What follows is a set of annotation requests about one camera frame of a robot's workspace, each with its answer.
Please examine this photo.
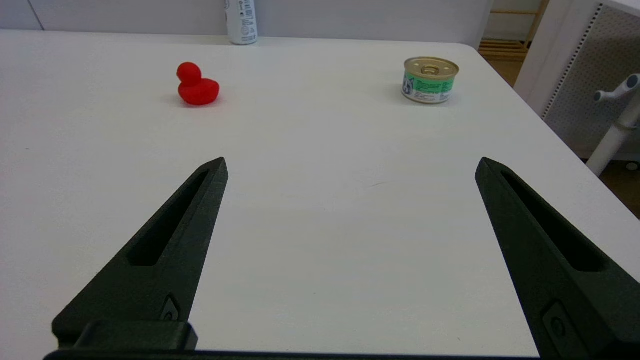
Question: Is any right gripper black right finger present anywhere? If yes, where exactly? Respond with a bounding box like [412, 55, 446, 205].
[475, 157, 640, 360]

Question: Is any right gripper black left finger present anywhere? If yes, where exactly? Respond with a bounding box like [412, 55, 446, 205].
[51, 157, 229, 347]

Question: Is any white side desk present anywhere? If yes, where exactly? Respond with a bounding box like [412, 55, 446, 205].
[586, 95, 640, 177]

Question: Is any red rubber duck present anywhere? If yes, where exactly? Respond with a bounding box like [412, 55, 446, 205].
[176, 62, 221, 107]

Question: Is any green label tin can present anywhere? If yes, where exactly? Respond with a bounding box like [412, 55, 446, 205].
[401, 56, 460, 105]

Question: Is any white pegboard partition panel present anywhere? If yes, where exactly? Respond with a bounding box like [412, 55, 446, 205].
[514, 0, 640, 162]

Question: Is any wooden shelf rack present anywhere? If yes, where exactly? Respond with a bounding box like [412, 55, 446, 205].
[478, 0, 551, 64]

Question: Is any white bottle with blue cap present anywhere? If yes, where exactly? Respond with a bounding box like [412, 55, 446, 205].
[224, 0, 259, 46]

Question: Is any white desk crank handle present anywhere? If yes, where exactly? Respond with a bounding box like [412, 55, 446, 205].
[593, 73, 640, 104]

